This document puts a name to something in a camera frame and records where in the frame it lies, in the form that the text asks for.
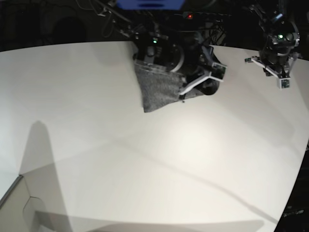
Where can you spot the grey t-shirt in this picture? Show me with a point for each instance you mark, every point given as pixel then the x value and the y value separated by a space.
pixel 158 89

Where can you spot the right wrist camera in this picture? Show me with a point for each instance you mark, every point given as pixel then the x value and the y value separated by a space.
pixel 218 71

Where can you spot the black power strip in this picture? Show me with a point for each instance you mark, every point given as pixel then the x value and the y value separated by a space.
pixel 204 16

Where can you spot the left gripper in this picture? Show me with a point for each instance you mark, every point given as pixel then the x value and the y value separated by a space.
pixel 278 64

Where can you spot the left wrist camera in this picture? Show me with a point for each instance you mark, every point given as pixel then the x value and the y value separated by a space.
pixel 283 83

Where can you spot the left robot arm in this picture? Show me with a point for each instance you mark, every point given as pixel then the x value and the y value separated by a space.
pixel 277 26

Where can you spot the blue box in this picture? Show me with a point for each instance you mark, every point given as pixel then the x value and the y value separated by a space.
pixel 150 4

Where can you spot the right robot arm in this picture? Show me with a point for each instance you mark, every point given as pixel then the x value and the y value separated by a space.
pixel 174 35

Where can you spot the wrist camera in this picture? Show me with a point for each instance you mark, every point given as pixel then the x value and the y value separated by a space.
pixel 218 71
pixel 283 83

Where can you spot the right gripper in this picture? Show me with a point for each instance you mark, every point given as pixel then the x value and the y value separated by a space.
pixel 201 72

